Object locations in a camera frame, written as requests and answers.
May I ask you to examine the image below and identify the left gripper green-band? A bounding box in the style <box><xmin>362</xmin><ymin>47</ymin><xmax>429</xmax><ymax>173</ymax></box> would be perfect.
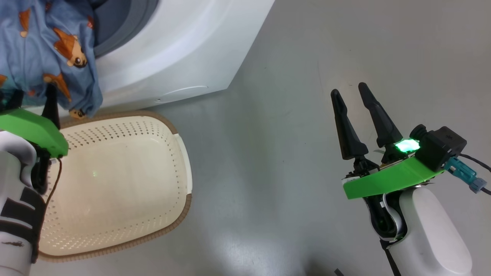
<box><xmin>0</xmin><ymin>84</ymin><xmax>70</xmax><ymax>158</ymax></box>

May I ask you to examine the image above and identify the round white filter cover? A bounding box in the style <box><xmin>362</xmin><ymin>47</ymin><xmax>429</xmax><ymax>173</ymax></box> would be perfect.
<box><xmin>155</xmin><ymin>85</ymin><xmax>210</xmax><ymax>104</ymax></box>

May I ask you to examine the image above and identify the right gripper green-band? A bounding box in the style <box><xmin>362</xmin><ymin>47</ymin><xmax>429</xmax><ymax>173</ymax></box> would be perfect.
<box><xmin>330</xmin><ymin>82</ymin><xmax>446</xmax><ymax>240</ymax></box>

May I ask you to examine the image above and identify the black right camera cable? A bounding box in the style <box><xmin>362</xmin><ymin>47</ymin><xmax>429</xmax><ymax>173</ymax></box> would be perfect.
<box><xmin>458</xmin><ymin>153</ymin><xmax>491</xmax><ymax>194</ymax></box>

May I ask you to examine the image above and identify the blue fox-print garment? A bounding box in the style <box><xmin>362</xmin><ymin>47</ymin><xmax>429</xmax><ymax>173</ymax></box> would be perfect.
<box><xmin>0</xmin><ymin>0</ymin><xmax>104</xmax><ymax>119</ymax></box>

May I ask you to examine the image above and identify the cream perforated laundry basket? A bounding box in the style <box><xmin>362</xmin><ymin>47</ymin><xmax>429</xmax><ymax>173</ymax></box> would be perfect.
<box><xmin>36</xmin><ymin>110</ymin><xmax>193</xmax><ymax>263</ymax></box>

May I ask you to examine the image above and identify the white front-load washing machine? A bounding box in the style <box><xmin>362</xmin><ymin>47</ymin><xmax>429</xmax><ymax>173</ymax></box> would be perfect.
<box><xmin>23</xmin><ymin>0</ymin><xmax>276</xmax><ymax>116</ymax></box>

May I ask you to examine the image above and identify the teal right camera cable plug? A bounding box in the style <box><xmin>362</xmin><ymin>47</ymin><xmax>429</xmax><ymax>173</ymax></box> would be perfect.
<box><xmin>444</xmin><ymin>156</ymin><xmax>488</xmax><ymax>194</ymax></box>

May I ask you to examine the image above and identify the grey rubber door gasket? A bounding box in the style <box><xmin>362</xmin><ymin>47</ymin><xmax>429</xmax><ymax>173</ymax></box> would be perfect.
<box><xmin>91</xmin><ymin>0</ymin><xmax>160</xmax><ymax>59</ymax></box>

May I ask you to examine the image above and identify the thin brown left gripper cable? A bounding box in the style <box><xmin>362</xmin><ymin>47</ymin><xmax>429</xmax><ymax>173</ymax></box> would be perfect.
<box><xmin>45</xmin><ymin>156</ymin><xmax>63</xmax><ymax>209</ymax></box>

